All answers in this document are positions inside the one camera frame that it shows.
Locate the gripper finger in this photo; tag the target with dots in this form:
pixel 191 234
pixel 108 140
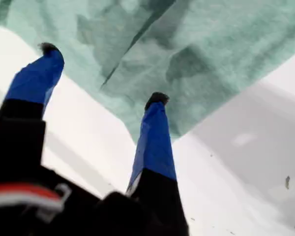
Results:
pixel 155 152
pixel 34 81

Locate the pale green t-shirt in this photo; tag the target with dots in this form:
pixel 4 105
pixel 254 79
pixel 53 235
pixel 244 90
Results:
pixel 211 61

